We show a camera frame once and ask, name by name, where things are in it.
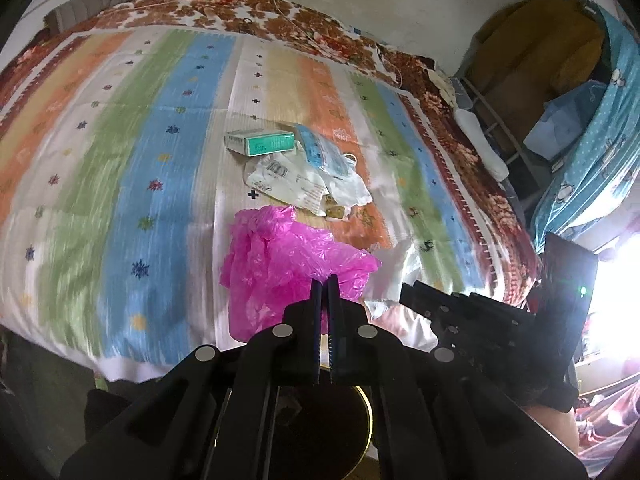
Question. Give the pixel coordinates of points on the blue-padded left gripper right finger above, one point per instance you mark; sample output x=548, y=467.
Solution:
x=433, y=416

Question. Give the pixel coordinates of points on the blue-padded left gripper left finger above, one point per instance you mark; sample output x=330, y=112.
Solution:
x=214, y=415

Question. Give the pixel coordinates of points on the pink plastic bag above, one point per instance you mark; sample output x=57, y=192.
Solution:
x=272, y=260

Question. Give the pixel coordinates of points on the white plastic wrapper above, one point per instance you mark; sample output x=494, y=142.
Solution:
x=292, y=180

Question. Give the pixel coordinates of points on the blue face mask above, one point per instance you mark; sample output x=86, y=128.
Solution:
x=322, y=153

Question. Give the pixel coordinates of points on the dark round trash bin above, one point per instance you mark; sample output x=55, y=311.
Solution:
x=345, y=424

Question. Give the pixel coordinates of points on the blue dotted hanging cloth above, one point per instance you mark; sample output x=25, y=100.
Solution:
x=604, y=162

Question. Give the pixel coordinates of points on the striped colourful bed sheet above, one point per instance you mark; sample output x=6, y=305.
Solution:
x=118, y=195

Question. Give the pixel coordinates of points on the green white carton box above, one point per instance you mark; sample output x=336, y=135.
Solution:
x=253, y=143

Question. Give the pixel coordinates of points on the brown hanging garment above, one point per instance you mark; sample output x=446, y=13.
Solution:
x=528, y=54

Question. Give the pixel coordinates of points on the grey rolled pillow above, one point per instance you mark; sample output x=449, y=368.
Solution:
x=68, y=15

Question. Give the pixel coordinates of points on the metal bed rail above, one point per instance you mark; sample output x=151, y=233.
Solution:
x=495, y=120

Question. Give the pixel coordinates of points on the white cloth on rail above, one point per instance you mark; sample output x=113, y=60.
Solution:
x=470, y=126

